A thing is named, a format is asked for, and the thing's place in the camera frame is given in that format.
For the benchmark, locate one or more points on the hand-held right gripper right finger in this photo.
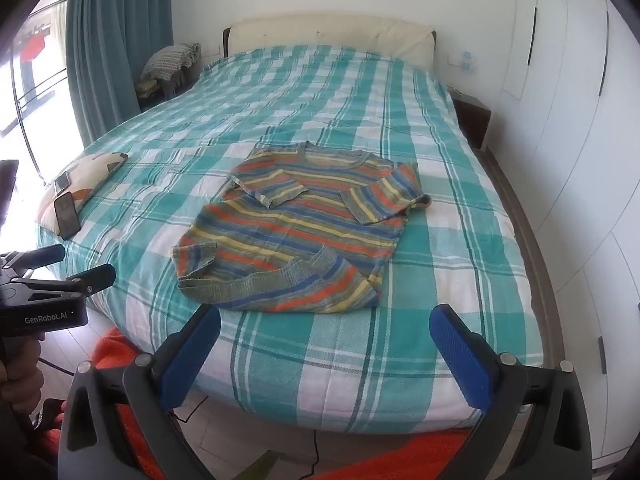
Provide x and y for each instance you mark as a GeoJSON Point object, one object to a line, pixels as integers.
{"type": "Point", "coordinates": [457, 355]}

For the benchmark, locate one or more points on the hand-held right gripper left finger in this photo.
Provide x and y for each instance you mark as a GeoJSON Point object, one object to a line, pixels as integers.
{"type": "Point", "coordinates": [192, 360]}

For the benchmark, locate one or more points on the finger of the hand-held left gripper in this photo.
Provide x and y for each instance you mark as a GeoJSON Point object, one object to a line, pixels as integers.
{"type": "Point", "coordinates": [95, 277]}
{"type": "Point", "coordinates": [42, 256]}

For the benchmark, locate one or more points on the striped knit sweater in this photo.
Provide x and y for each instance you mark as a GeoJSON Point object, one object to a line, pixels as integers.
{"type": "Point", "coordinates": [300, 230]}

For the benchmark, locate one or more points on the person's left hand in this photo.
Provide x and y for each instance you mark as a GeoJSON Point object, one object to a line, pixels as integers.
{"type": "Point", "coordinates": [20, 375]}

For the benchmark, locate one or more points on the black smartphone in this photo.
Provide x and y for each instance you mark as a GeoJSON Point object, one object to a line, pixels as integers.
{"type": "Point", "coordinates": [66, 215]}

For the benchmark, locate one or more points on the small silver phone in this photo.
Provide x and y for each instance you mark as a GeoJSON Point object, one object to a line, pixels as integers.
{"type": "Point", "coordinates": [62, 181]}

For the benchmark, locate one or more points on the bed with teal plaid cover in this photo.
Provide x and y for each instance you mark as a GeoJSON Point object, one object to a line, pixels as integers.
{"type": "Point", "coordinates": [425, 285]}

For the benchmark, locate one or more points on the patterned beige pillow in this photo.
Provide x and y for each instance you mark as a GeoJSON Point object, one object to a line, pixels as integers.
{"type": "Point", "coordinates": [95, 170]}

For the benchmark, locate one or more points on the orange rug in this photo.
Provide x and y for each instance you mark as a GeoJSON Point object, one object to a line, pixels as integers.
{"type": "Point", "coordinates": [400, 460]}

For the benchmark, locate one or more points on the window railing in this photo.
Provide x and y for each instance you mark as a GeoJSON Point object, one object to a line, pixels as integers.
{"type": "Point", "coordinates": [30, 95]}

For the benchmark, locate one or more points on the white wardrobe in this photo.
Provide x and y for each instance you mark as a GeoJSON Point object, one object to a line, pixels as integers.
{"type": "Point", "coordinates": [565, 160]}

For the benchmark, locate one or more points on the blue curtain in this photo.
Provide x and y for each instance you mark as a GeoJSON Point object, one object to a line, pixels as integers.
{"type": "Point", "coordinates": [115, 35]}

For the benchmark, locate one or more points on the dark wooden nightstand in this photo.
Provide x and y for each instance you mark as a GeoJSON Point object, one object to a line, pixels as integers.
{"type": "Point", "coordinates": [472, 115]}

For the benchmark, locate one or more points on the cream padded headboard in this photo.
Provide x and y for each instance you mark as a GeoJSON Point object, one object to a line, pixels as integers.
{"type": "Point", "coordinates": [325, 32]}

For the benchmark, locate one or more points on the wooden bed frame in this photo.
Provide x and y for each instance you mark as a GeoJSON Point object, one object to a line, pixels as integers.
{"type": "Point", "coordinates": [542, 280]}

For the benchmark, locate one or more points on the white wall switch panel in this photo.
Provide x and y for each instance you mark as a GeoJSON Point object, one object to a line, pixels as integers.
{"type": "Point", "coordinates": [460, 60]}

